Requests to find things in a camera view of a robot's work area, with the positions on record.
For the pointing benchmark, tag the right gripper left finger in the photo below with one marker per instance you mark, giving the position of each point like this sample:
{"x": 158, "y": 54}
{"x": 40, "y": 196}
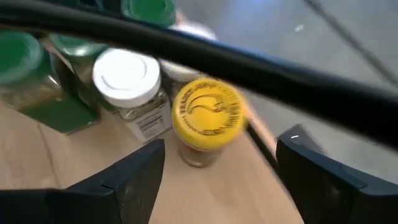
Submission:
{"x": 93, "y": 205}

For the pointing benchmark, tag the yellow-lid brown-label spice jar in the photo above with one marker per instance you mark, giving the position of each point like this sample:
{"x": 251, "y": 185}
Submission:
{"x": 208, "y": 115}

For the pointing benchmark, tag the wood and black metal shelf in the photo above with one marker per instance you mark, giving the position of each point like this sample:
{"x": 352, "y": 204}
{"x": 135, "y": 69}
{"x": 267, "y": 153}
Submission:
{"x": 217, "y": 193}

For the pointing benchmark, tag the green-lid glass spice jar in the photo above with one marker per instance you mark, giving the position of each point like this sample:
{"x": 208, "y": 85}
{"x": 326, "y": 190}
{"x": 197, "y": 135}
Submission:
{"x": 77, "y": 46}
{"x": 149, "y": 11}
{"x": 18, "y": 56}

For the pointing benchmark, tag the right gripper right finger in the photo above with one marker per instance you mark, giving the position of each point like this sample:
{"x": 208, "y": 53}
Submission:
{"x": 335, "y": 202}

